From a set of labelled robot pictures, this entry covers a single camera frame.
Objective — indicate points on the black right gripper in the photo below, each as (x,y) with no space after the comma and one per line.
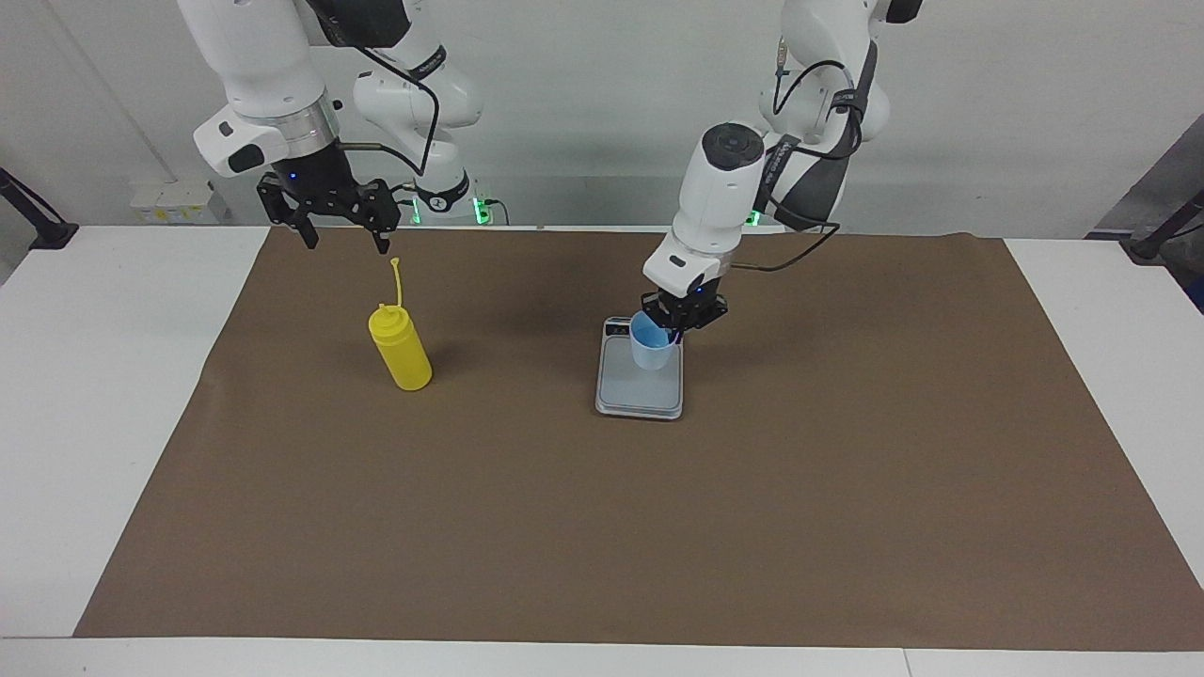
(324,193)

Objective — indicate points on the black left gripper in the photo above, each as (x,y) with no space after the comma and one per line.
(696,308)

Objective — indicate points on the light blue plastic cup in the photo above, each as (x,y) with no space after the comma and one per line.
(649,355)

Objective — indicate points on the yellow squeeze bottle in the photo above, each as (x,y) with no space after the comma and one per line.
(404,357)

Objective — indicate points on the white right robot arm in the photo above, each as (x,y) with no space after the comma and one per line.
(254,56)

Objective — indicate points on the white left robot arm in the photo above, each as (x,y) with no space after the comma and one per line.
(720,197)

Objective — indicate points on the silver digital kitchen scale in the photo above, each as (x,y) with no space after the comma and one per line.
(640,400)

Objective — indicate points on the brown table mat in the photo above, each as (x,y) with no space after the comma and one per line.
(602,527)

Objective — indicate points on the black clamp stand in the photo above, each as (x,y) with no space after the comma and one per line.
(1152,246)
(52,233)

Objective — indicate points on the white wall power strip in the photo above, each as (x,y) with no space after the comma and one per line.
(174,202)

